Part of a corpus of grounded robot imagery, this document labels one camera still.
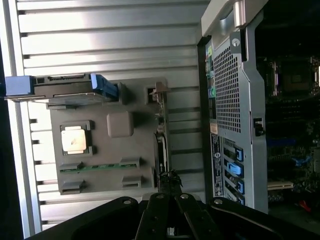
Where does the green RAM stick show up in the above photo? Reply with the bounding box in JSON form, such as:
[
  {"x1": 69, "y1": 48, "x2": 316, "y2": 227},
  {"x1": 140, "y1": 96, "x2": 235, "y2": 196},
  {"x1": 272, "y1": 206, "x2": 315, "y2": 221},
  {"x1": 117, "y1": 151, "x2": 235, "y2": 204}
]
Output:
[{"x1": 59, "y1": 162, "x2": 141, "y2": 174}]

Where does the hard disk with blue carrier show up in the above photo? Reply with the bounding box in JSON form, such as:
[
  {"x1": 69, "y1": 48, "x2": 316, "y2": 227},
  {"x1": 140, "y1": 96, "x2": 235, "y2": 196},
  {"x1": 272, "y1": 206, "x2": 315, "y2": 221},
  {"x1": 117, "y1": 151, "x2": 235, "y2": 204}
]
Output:
[{"x1": 4, "y1": 73, "x2": 120, "y2": 104}]

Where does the CPU socket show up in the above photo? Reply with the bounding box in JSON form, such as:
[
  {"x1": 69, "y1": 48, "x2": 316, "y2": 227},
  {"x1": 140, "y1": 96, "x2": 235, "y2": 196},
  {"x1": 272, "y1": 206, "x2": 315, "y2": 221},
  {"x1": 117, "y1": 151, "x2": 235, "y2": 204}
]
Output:
[{"x1": 273, "y1": 59, "x2": 320, "y2": 97}]

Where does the long blue expansion slot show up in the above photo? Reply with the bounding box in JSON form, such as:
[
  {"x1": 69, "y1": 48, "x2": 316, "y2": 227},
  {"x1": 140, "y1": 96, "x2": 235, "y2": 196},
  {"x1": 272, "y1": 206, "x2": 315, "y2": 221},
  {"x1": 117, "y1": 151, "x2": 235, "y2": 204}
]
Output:
[{"x1": 266, "y1": 138, "x2": 297, "y2": 148}]

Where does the green motherboard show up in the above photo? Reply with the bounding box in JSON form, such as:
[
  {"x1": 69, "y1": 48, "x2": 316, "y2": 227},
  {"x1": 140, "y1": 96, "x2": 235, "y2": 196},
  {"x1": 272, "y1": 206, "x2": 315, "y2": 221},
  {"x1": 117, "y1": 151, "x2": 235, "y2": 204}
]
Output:
[{"x1": 257, "y1": 56, "x2": 320, "y2": 202}]

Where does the silver CPU chip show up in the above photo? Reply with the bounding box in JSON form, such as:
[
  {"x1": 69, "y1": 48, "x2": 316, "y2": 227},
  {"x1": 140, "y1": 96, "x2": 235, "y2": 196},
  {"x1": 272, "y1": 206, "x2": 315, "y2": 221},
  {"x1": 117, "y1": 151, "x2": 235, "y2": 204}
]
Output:
[{"x1": 60, "y1": 125, "x2": 88, "y2": 155}]

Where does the grey plastic parts rack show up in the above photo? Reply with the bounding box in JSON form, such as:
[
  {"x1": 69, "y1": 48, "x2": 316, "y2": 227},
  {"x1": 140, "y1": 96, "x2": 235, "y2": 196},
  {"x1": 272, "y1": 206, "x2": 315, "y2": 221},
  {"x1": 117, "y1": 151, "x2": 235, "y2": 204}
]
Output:
[{"x1": 46, "y1": 76, "x2": 171, "y2": 196}]

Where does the white expansion slot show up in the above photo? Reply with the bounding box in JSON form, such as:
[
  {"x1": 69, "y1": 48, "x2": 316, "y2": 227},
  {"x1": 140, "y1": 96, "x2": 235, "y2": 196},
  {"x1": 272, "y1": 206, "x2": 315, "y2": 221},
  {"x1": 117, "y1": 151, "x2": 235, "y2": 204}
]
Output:
[{"x1": 266, "y1": 181, "x2": 295, "y2": 192}]

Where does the open black PC case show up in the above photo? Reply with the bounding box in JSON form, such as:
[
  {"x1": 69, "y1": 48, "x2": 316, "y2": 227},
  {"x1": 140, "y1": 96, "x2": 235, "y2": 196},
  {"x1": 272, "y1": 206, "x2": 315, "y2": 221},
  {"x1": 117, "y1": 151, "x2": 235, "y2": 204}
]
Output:
[{"x1": 196, "y1": 0, "x2": 320, "y2": 216}]

